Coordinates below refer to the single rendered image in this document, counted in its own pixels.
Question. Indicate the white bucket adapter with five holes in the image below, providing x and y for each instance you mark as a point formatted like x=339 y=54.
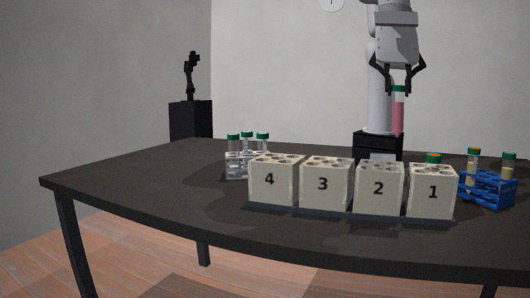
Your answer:
x=431 y=195
x=378 y=190
x=273 y=178
x=324 y=185

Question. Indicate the blue tube rack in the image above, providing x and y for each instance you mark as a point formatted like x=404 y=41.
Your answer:
x=506 y=193

